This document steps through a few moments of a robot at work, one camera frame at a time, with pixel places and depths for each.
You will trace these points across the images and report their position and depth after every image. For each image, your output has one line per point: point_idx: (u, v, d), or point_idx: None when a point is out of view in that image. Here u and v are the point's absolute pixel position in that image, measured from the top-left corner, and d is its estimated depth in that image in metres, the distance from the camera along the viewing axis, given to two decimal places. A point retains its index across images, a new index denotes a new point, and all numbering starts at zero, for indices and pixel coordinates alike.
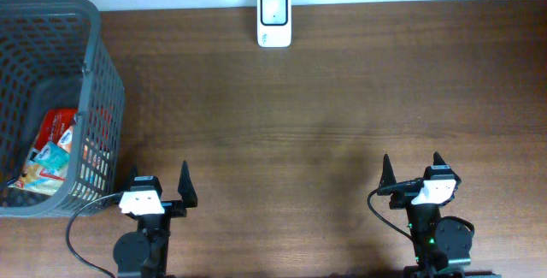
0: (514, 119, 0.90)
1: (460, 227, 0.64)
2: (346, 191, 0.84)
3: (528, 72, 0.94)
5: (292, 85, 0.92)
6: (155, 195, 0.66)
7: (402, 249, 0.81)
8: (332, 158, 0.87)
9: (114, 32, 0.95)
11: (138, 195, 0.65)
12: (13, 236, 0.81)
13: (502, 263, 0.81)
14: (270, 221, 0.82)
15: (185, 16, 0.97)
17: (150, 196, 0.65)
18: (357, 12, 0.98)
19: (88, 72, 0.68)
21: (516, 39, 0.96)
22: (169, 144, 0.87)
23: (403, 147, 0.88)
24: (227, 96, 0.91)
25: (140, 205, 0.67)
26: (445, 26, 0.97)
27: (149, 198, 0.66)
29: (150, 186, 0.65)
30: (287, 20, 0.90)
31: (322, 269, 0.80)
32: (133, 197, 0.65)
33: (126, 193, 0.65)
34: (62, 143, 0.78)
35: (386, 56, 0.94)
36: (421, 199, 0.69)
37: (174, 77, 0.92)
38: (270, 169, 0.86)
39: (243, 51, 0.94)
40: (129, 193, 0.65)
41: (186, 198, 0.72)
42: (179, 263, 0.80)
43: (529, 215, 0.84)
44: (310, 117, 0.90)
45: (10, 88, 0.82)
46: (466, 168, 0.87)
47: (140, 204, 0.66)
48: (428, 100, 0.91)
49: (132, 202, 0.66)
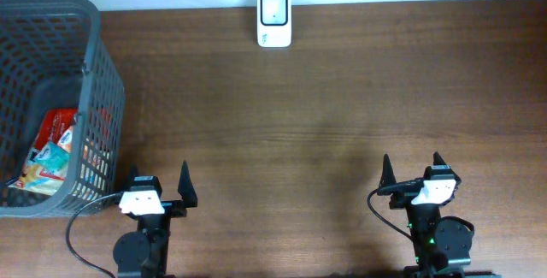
0: (514, 119, 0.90)
1: (460, 227, 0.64)
2: (346, 192, 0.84)
3: (528, 72, 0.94)
5: (292, 85, 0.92)
6: (155, 195, 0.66)
7: (402, 249, 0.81)
8: (332, 158, 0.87)
9: (114, 32, 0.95)
11: (138, 195, 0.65)
12: (13, 236, 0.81)
13: (502, 263, 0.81)
14: (270, 221, 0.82)
15: (185, 16, 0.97)
17: (150, 196, 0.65)
18: (357, 12, 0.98)
19: (88, 71, 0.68)
21: (516, 38, 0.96)
22: (169, 144, 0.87)
23: (403, 147, 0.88)
24: (227, 96, 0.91)
25: (140, 205, 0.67)
26: (444, 26, 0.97)
27: (149, 198, 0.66)
29: (150, 187, 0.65)
30: (287, 20, 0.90)
31: (322, 269, 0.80)
32: (133, 197, 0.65)
33: (126, 193, 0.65)
34: (62, 143, 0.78)
35: (386, 56, 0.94)
36: (421, 199, 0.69)
37: (174, 77, 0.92)
38: (270, 169, 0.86)
39: (243, 51, 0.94)
40: (129, 193, 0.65)
41: (186, 198, 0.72)
42: (180, 262, 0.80)
43: (529, 215, 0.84)
44: (310, 117, 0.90)
45: (10, 88, 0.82)
46: (466, 168, 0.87)
47: (140, 204, 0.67)
48: (429, 100, 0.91)
49: (132, 202, 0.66)
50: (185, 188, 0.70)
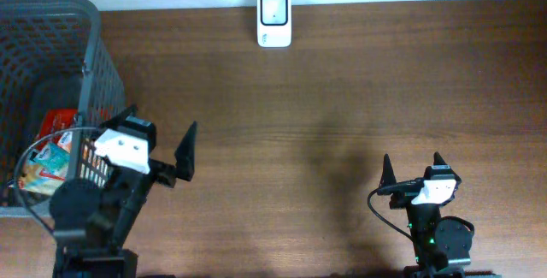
0: (514, 119, 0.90)
1: (460, 227, 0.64)
2: (346, 191, 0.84)
3: (528, 72, 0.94)
5: (292, 85, 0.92)
6: (144, 144, 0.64)
7: (402, 249, 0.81)
8: (333, 158, 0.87)
9: (113, 32, 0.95)
11: (131, 139, 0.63)
12: (13, 236, 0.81)
13: (502, 263, 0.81)
14: (270, 221, 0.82)
15: (185, 16, 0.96)
17: (138, 144, 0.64)
18: (358, 11, 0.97)
19: (88, 71, 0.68)
21: (517, 38, 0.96)
22: (169, 144, 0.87)
23: (404, 147, 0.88)
24: (227, 95, 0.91)
25: (123, 156, 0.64)
26: (444, 26, 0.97)
27: (137, 147, 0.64)
29: (143, 138, 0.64)
30: (287, 20, 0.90)
31: (321, 269, 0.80)
32: (119, 139, 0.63)
33: (111, 133, 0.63)
34: (62, 144, 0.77)
35: (386, 55, 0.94)
36: (421, 199, 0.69)
37: (173, 77, 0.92)
38: (270, 169, 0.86)
39: (243, 50, 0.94)
40: (114, 133, 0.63)
41: (179, 167, 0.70)
42: (180, 263, 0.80)
43: (530, 215, 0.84)
44: (310, 117, 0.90)
45: (10, 88, 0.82)
46: (466, 168, 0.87)
47: (125, 153, 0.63)
48: (429, 100, 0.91)
49: (114, 146, 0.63)
50: (185, 153, 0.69)
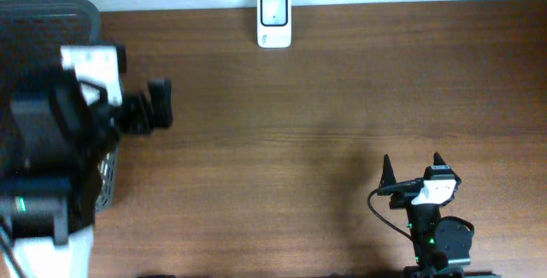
0: (514, 119, 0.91)
1: (459, 226, 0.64)
2: (346, 191, 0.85)
3: (527, 72, 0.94)
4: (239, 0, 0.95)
5: (292, 85, 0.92)
6: (111, 55, 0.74)
7: (402, 249, 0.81)
8: (332, 158, 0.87)
9: (114, 32, 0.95)
11: (100, 54, 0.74)
12: None
13: (502, 263, 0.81)
14: (270, 221, 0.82)
15: (185, 16, 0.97)
17: (107, 56, 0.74)
18: (358, 12, 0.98)
19: None
21: (516, 38, 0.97)
22: (169, 144, 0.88)
23: (404, 147, 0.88)
24: (227, 96, 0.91)
25: (91, 66, 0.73)
26: (444, 26, 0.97)
27: (105, 59, 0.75)
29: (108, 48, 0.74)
30: (287, 20, 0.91)
31: (321, 269, 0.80)
32: (86, 56, 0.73)
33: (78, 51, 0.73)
34: None
35: (386, 56, 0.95)
36: (421, 199, 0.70)
37: (174, 77, 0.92)
38: (270, 169, 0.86)
39: (243, 51, 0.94)
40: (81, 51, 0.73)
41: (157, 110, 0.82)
42: (180, 263, 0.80)
43: (529, 215, 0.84)
44: (311, 117, 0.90)
45: None
46: (466, 168, 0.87)
47: (96, 66, 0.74)
48: (428, 101, 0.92)
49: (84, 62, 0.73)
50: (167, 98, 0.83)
